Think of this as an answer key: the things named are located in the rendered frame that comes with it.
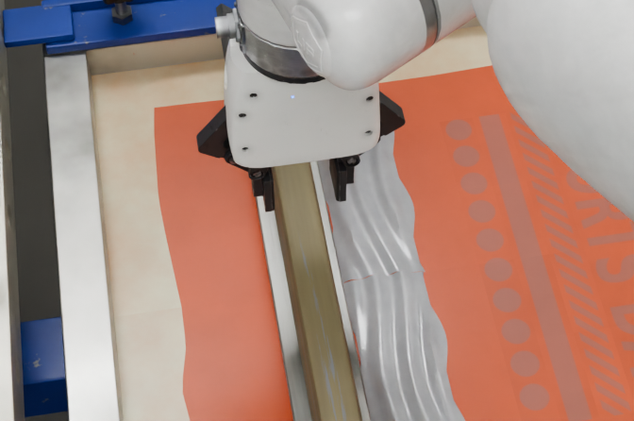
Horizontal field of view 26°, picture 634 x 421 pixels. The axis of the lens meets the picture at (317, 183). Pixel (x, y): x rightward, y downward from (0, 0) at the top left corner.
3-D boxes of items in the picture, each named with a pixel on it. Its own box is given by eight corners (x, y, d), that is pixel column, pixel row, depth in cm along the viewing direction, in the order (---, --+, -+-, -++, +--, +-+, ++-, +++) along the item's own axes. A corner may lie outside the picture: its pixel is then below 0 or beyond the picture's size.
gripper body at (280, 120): (225, 79, 83) (234, 186, 92) (392, 58, 84) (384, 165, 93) (209, -11, 87) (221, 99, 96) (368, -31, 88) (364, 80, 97)
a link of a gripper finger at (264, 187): (225, 164, 93) (231, 219, 99) (272, 158, 94) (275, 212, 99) (220, 127, 95) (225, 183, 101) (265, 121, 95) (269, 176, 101)
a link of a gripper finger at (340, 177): (337, 149, 94) (336, 204, 99) (383, 143, 94) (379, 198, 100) (329, 112, 96) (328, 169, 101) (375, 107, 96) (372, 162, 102)
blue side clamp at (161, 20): (368, 10, 131) (370, -41, 126) (377, 50, 129) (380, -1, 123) (53, 50, 129) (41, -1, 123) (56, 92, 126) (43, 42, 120)
